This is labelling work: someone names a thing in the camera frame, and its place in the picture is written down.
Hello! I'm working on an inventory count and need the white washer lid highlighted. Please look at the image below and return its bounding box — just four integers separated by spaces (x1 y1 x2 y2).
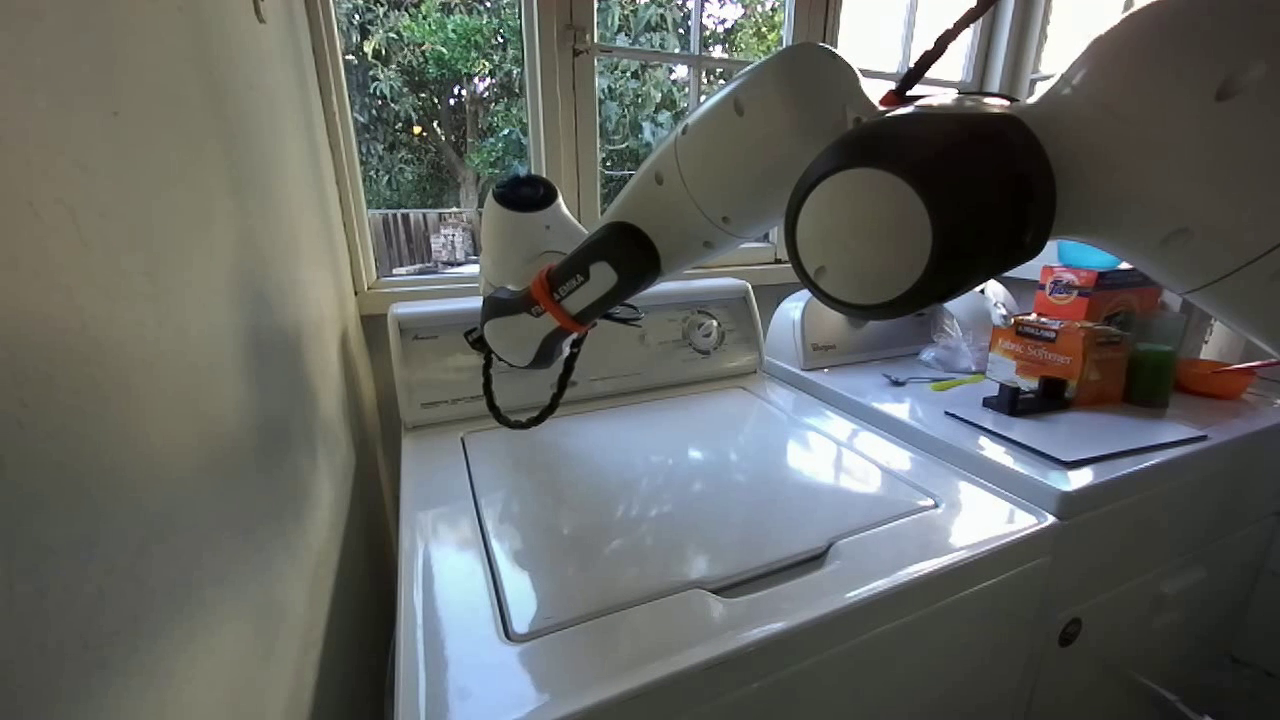
460 387 938 640

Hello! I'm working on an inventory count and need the green container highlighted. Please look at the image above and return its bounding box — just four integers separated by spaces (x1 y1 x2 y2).
1126 344 1176 407

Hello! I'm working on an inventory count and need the large right washer dial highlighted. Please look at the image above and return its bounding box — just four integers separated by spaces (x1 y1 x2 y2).
685 311 726 358

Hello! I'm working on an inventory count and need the white window frame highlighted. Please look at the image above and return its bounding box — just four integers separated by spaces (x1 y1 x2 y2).
301 0 1280 322

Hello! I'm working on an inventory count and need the black coiled cable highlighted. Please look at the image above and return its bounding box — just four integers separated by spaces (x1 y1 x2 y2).
460 316 592 433

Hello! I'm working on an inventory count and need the white top-load washing machine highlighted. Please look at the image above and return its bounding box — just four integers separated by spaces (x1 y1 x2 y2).
389 282 1052 720

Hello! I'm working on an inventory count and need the dark grey mat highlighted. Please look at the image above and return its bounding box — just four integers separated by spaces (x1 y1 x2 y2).
953 407 1205 468

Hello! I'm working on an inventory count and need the blue bowl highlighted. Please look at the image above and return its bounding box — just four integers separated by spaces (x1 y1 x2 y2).
1056 240 1132 274

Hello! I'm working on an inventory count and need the orange detergent box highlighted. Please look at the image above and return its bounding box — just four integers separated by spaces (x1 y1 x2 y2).
993 316 1132 405

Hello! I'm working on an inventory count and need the black object on mat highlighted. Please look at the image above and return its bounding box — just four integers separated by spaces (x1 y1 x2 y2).
990 375 1069 417

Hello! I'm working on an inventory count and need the white dryer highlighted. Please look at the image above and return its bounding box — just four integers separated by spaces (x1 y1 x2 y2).
767 292 1280 720

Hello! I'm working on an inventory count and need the orange box on shelf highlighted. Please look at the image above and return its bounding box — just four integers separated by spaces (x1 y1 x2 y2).
1034 264 1164 326

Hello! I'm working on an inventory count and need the white plastic bag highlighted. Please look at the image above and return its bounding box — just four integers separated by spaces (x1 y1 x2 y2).
925 282 1021 374

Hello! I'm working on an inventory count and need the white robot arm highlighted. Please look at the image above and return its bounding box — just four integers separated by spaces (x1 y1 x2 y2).
472 0 1280 370

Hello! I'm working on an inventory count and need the orange bowl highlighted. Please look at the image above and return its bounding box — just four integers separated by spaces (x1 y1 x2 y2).
1176 362 1259 402

